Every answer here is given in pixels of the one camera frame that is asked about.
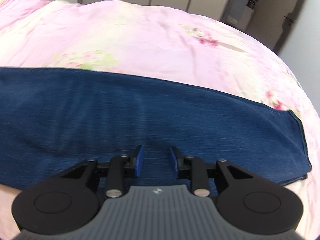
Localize blue denim jeans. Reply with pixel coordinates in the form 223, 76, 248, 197
1, 68, 311, 189

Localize pink floral quilt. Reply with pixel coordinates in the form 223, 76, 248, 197
1, 0, 319, 239

